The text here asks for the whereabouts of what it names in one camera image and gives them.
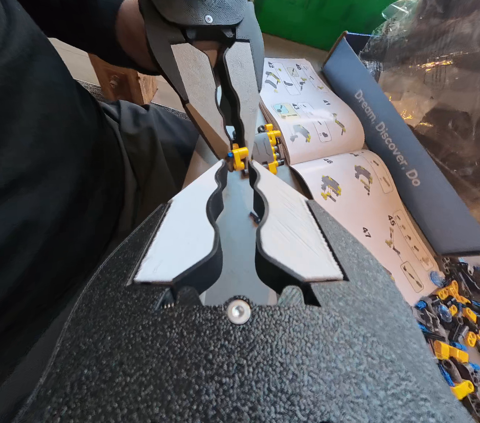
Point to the yellow three-hole connector brick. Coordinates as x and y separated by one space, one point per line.
240 158

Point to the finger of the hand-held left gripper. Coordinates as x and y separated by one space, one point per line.
195 85
243 74

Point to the pile of loose brick pieces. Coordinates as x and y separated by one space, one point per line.
450 318

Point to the grey desk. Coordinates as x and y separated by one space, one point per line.
236 243

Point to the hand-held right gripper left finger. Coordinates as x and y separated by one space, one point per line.
180 243

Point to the yellow grey brick assembly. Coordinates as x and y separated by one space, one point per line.
264 149

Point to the person's body in black clothing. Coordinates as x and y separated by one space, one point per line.
56 186

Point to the person's left hand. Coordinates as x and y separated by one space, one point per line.
135 36

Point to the crumpled clear plastic bag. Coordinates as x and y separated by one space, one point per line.
442 55

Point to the wooden pillar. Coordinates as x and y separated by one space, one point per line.
131 89

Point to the blue cardboard box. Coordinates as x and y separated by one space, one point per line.
393 153

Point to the open instruction booklet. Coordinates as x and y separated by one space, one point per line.
337 122

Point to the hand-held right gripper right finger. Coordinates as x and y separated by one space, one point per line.
296 243

